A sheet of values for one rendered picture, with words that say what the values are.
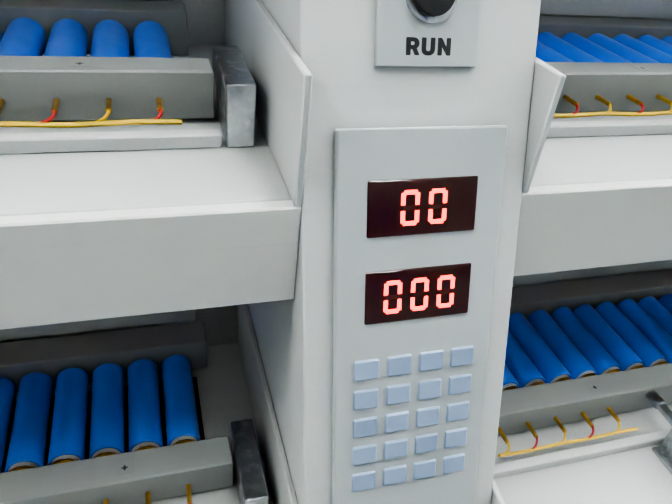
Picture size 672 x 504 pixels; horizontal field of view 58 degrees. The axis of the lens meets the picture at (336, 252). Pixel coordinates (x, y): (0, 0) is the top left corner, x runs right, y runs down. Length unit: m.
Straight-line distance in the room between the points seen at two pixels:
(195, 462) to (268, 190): 0.17
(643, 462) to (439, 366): 0.21
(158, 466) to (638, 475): 0.28
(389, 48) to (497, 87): 0.05
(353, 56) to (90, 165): 0.11
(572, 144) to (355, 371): 0.16
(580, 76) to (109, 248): 0.25
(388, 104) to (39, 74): 0.14
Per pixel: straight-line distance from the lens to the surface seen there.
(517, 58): 0.25
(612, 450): 0.43
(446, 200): 0.24
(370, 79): 0.23
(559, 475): 0.41
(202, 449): 0.35
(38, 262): 0.23
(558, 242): 0.29
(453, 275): 0.25
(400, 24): 0.23
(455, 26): 0.24
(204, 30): 0.42
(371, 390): 0.26
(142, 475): 0.34
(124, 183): 0.24
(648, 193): 0.31
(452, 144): 0.24
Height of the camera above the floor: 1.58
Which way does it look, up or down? 17 degrees down
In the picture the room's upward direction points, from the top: straight up
